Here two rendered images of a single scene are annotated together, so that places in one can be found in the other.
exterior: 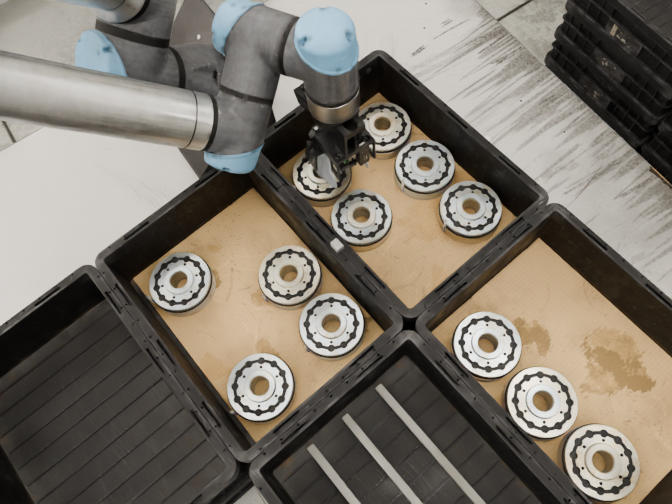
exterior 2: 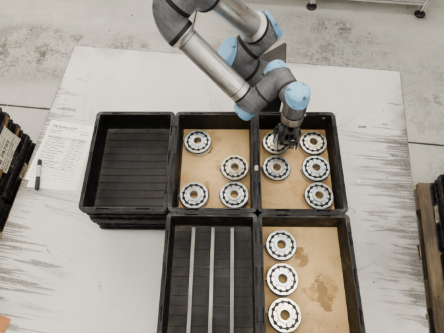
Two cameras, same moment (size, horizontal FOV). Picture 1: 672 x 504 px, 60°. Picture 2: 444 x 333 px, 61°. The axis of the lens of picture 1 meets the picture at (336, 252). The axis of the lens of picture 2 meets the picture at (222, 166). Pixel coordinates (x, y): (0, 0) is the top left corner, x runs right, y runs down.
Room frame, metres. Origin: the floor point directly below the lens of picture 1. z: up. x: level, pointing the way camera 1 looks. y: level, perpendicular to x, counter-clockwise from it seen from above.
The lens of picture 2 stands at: (-0.19, -0.22, 2.10)
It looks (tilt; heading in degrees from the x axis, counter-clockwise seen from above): 64 degrees down; 34
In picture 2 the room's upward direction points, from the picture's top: 2 degrees counter-clockwise
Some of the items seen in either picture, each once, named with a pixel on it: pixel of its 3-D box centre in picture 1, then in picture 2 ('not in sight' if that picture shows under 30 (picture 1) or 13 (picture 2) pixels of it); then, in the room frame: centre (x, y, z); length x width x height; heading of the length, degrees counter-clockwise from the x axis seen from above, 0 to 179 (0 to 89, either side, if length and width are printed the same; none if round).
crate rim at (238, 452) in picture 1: (244, 292); (213, 160); (0.30, 0.15, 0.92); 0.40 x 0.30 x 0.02; 31
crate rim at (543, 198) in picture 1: (392, 174); (298, 160); (0.45, -0.11, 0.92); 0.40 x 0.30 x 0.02; 31
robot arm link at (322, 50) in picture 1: (326, 56); (295, 100); (0.51, -0.03, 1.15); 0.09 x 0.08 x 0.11; 55
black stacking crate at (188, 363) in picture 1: (251, 302); (214, 166); (0.30, 0.15, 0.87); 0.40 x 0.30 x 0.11; 31
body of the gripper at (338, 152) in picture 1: (340, 131); (289, 130); (0.50, -0.04, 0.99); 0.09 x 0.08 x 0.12; 24
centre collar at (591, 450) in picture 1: (602, 461); (285, 314); (-0.02, -0.31, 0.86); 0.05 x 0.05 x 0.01
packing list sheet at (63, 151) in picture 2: not in sight; (61, 153); (0.08, 0.79, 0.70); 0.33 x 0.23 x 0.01; 25
